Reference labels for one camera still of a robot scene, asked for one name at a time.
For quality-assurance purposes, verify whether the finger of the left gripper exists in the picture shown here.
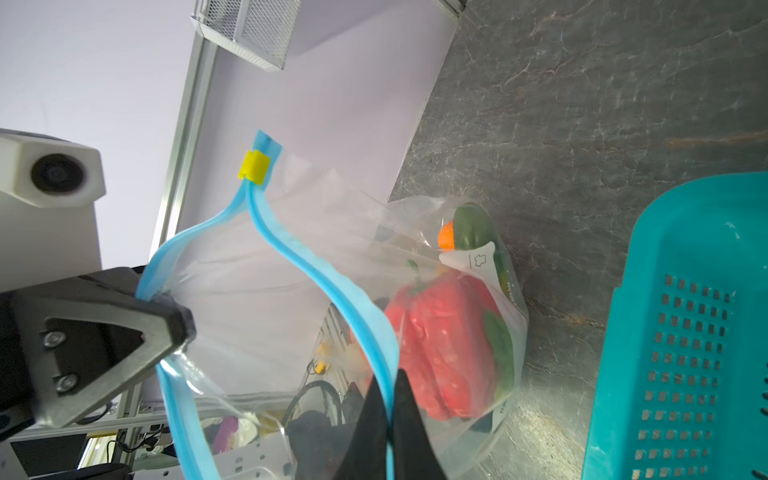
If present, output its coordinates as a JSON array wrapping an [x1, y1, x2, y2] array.
[[8, 267, 196, 428]]

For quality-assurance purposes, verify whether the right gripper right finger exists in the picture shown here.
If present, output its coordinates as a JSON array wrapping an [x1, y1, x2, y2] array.
[[392, 369, 447, 480]]

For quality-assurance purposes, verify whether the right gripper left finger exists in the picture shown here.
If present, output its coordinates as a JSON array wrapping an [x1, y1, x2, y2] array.
[[334, 378, 393, 480]]

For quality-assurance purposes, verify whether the small red pepper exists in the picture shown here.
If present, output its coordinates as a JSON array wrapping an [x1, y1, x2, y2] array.
[[353, 251, 527, 421]]

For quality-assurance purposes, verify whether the clear zip top bag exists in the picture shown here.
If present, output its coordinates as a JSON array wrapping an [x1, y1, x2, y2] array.
[[137, 132, 514, 479]]

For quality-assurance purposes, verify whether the small orange fruit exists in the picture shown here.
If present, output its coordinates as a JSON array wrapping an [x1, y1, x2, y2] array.
[[438, 221, 456, 251]]

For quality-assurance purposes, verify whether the teal plastic basket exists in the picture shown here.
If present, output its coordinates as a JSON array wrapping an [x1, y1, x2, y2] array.
[[582, 172, 767, 479]]

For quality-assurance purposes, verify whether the white mesh box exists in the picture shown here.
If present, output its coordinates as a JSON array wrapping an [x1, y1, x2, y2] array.
[[192, 0, 302, 72]]

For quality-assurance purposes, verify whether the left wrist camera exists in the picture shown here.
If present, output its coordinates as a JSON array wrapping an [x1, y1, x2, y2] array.
[[1, 129, 106, 292]]

